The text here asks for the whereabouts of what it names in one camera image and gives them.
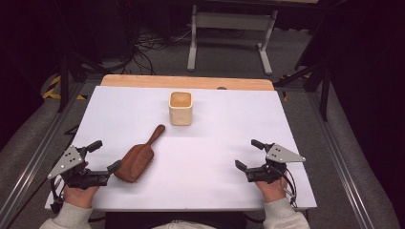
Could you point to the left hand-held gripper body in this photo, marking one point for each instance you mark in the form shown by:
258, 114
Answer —
68, 160

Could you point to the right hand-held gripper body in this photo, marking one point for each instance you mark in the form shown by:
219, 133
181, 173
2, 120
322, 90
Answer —
281, 155

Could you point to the cream square cup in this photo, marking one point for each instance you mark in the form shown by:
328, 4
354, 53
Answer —
181, 114

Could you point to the person's right hand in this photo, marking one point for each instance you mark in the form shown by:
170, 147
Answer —
273, 191

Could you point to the person's left hand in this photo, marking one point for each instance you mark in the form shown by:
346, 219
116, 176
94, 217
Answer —
79, 197

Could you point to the white table board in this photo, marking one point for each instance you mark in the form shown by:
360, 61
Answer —
197, 159

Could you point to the yellow black hazard tape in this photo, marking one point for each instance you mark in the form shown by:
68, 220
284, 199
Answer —
285, 95
51, 90

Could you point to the black metal stand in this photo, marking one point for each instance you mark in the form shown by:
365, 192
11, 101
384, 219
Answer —
324, 95
63, 82

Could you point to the person's light clothing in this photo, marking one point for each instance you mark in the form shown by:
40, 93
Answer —
178, 225

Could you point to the wooden table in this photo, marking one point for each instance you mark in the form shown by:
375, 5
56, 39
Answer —
178, 81

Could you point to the aluminium rail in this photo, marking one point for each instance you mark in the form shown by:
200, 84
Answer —
30, 170
342, 159

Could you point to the white metal desk frame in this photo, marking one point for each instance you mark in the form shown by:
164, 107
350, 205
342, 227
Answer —
232, 21

